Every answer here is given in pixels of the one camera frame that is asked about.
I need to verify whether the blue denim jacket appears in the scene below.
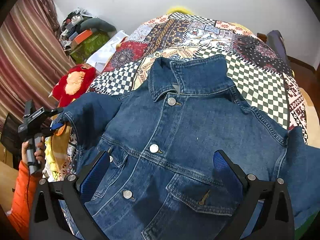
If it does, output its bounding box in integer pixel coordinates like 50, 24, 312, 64
53, 54, 320, 240

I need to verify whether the orange jacket sleeve forearm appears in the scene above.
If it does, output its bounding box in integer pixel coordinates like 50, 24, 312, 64
8, 161, 42, 239

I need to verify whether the person's left hand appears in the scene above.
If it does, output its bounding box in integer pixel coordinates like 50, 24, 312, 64
21, 137, 46, 168

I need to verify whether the yellow garment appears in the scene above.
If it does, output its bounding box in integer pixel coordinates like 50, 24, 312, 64
43, 125, 72, 182

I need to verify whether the black chair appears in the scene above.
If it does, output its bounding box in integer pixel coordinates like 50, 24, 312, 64
1, 113, 22, 155

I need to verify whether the red plush toy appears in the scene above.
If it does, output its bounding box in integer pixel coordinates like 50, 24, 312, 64
49, 63, 96, 107

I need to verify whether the striped maroon curtain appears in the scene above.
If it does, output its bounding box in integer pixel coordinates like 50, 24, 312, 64
1, 0, 74, 123

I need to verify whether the white cloth on bed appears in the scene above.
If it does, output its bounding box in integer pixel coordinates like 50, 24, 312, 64
86, 30, 128, 73

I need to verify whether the green patterned storage box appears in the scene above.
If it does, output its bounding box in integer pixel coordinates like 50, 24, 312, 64
69, 32, 110, 64

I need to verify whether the orange shoe box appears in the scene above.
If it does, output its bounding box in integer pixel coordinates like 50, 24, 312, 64
73, 30, 93, 44

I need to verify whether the clutter pile on box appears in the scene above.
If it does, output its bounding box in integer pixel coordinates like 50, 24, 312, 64
59, 8, 95, 51

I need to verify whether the grey pillow on pile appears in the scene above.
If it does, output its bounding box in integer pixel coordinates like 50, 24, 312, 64
80, 18, 116, 33

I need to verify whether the patchwork patterned bedspread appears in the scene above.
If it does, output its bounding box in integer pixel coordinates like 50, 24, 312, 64
42, 11, 309, 240

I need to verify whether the dark blue bag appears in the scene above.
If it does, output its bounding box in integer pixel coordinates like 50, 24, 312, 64
266, 30, 289, 64

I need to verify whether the yellow headboard cushion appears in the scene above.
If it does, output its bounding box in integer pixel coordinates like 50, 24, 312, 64
166, 6, 194, 15

